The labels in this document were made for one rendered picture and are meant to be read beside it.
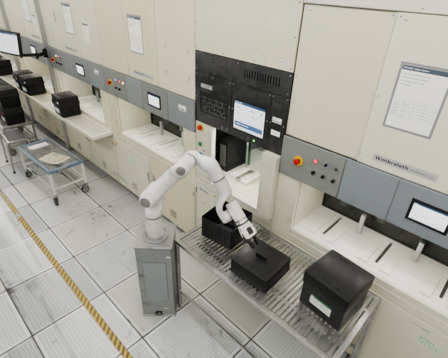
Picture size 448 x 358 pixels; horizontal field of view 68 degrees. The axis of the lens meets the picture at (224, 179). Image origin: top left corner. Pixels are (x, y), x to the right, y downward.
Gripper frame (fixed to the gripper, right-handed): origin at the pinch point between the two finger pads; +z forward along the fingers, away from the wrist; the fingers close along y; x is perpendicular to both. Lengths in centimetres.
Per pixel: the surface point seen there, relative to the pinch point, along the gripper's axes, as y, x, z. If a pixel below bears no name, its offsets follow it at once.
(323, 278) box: -1.1, -39.9, 30.1
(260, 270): -9.0, -3.5, 14.7
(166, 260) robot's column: -32, 60, -17
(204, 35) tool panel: 42, -16, -143
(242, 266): -14.4, 3.7, 7.7
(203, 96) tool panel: 42, 16, -113
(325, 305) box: -5, -34, 44
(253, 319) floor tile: 13, 68, 65
